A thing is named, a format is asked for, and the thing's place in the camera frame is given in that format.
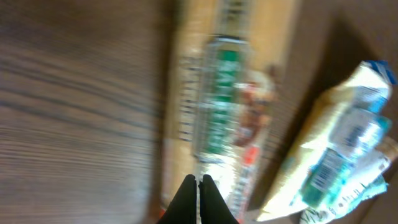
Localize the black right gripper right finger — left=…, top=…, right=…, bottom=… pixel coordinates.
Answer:
left=199, top=174, right=239, bottom=224

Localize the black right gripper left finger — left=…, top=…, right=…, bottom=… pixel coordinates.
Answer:
left=157, top=174, right=197, bottom=224

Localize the white tube with tan cap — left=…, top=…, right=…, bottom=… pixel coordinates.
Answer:
left=299, top=137, right=397, bottom=224

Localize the yellow white snack bag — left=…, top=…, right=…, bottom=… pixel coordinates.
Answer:
left=256, top=60, right=396, bottom=222

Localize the orange spaghetti packet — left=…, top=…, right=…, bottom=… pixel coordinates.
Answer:
left=160, top=0, right=301, bottom=222

